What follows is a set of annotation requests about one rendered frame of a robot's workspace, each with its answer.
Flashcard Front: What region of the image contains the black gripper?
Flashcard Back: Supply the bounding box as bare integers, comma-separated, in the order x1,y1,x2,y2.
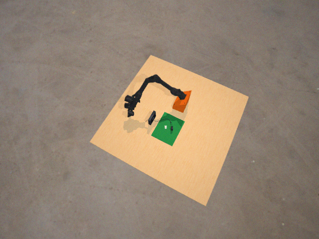
128,103,136,117

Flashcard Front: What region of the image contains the green circuit board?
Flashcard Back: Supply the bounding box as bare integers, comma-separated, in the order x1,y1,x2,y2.
151,112,185,146

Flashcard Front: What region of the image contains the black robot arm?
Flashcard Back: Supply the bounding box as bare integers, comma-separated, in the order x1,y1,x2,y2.
124,74,187,109

